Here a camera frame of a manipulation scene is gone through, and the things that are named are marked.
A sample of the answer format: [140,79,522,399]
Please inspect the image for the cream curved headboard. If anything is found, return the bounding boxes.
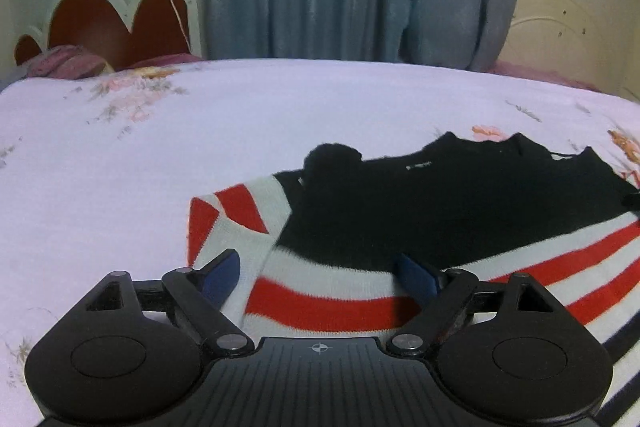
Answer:
[505,0,633,95]

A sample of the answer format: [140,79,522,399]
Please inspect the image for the red heart-shaped headboard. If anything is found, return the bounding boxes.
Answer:
[14,0,206,72]

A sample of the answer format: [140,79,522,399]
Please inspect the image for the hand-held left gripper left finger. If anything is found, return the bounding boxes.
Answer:
[85,248,254,355]

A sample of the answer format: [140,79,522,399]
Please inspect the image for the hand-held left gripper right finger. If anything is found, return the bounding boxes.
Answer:
[386,253,556,357]

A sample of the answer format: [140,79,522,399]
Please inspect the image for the floral pink bed sheet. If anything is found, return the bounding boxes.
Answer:
[0,56,640,427]

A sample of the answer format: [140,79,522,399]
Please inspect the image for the striped knit sweater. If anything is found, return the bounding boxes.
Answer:
[187,132,640,427]

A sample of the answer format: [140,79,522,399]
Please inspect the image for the pink pillow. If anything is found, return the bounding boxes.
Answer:
[22,46,116,78]

